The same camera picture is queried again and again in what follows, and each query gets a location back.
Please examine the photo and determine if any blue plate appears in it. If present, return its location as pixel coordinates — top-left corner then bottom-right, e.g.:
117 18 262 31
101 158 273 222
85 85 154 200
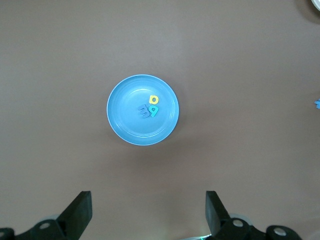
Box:
106 74 180 147

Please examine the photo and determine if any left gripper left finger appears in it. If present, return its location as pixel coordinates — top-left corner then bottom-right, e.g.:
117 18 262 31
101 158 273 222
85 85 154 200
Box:
0 191 93 240

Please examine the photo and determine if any brown table cover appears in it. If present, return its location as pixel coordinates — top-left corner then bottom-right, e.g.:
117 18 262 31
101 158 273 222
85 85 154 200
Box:
0 0 320 240

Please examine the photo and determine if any blue foam letter E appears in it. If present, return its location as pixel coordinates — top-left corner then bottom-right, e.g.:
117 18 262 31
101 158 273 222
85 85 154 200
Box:
137 104 150 119

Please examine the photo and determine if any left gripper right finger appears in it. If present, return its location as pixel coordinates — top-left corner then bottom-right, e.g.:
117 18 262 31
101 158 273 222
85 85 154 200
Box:
205 190 300 240

